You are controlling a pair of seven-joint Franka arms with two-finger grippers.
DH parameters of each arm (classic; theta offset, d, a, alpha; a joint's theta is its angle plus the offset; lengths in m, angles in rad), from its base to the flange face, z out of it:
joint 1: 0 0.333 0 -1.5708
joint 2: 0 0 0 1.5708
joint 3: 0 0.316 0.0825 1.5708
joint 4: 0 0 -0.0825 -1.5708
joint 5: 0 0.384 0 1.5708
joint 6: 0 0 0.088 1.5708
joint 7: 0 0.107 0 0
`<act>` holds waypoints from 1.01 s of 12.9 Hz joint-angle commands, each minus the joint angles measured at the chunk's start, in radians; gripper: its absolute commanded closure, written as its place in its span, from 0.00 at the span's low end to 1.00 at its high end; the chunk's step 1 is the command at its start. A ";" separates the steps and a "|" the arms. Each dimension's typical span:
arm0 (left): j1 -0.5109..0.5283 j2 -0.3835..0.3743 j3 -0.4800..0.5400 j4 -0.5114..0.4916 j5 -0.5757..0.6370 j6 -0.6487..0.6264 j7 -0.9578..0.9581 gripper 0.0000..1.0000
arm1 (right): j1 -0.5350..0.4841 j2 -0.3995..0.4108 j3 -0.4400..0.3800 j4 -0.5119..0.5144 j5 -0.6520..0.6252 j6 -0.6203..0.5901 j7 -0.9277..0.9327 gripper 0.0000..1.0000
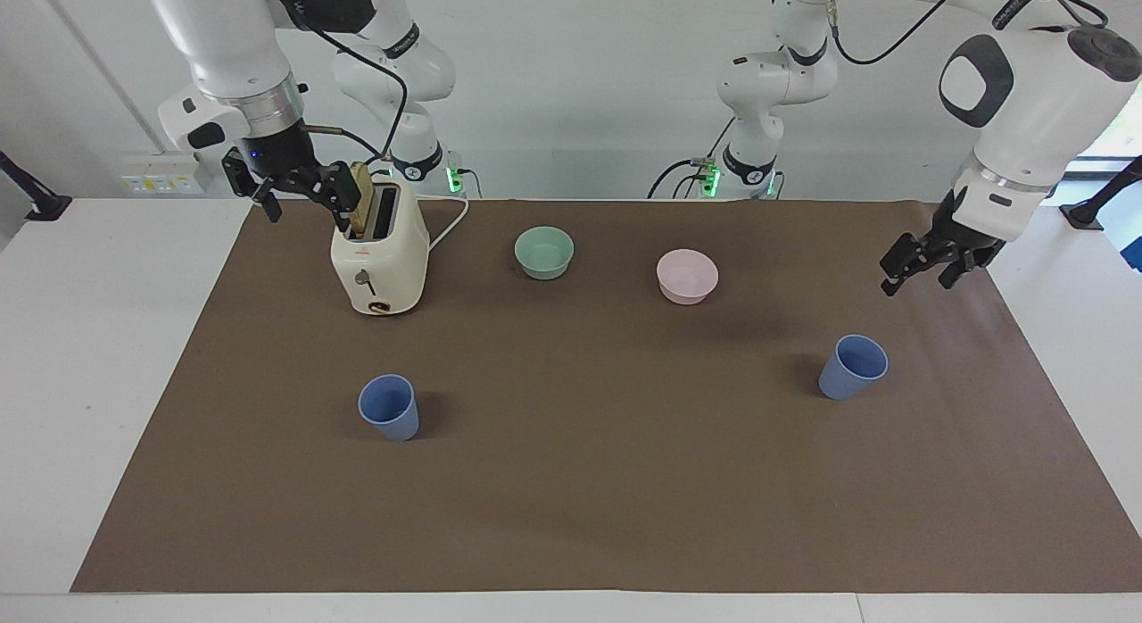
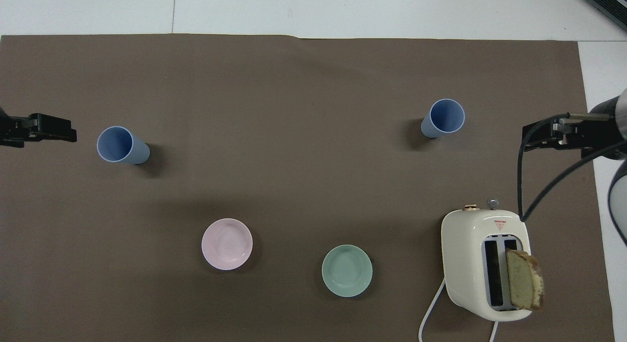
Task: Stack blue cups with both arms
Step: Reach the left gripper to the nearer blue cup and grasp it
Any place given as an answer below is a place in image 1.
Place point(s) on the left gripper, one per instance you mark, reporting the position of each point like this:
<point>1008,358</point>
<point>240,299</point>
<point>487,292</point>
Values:
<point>968,241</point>

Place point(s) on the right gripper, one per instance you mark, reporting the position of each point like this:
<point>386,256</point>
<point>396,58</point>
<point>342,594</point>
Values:
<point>278,154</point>

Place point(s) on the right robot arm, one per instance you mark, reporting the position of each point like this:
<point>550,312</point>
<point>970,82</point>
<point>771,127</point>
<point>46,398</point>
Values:
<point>227,43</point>

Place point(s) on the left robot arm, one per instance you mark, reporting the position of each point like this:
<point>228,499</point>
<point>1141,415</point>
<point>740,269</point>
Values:
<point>1039,96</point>

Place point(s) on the toast slice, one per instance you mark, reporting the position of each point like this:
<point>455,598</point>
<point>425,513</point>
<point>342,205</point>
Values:
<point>362,199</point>

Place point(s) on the cream toaster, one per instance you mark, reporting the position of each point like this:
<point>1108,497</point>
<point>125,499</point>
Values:
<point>384,266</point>

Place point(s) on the blue cup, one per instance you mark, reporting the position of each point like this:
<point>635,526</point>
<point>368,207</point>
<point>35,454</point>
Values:
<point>391,411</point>
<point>852,369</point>

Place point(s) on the black stand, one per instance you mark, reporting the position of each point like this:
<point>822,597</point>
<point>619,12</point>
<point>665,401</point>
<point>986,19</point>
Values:
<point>1093,208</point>
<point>36,199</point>

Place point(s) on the pink bowl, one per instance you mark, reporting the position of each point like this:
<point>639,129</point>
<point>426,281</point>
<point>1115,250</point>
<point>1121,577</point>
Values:
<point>687,279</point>

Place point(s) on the green bowl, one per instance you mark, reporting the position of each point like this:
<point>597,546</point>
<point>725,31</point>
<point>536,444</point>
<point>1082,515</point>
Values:
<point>544,255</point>

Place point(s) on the white wall socket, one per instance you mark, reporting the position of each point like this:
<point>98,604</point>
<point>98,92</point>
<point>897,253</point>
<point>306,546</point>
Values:
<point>161,177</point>

